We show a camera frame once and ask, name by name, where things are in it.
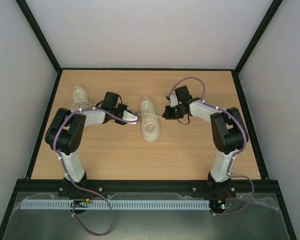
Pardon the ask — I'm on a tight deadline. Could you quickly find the white lace sneaker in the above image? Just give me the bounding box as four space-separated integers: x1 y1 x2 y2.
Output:
70 85 92 112
138 96 165 142

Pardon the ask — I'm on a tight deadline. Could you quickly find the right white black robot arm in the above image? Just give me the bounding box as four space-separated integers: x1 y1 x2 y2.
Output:
162 86 249 196

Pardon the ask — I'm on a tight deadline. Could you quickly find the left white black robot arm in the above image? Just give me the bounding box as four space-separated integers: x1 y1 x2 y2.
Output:
44 91 139 183

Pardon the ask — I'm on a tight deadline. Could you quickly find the white lace sneaker tied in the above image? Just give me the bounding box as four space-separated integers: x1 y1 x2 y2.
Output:
70 85 92 112

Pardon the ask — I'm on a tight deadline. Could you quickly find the left controller board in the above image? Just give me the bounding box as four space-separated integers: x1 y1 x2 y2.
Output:
69 198 93 208

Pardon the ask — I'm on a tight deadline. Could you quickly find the controller board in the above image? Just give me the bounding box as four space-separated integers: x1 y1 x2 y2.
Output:
209 197 233 211
69 198 93 208

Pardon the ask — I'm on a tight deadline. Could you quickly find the right controller board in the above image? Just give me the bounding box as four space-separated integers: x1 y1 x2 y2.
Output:
209 197 233 211

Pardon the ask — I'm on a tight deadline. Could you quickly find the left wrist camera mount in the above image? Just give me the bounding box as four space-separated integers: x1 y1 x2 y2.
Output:
122 110 139 124

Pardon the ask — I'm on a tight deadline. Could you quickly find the black aluminium frame rail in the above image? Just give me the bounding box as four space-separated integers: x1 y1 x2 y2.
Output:
14 179 281 194

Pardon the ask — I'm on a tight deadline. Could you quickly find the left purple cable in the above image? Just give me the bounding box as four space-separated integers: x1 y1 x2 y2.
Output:
52 106 131 236

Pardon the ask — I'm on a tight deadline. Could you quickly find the light blue slotted cable duct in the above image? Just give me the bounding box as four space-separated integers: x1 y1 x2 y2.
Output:
20 199 210 211

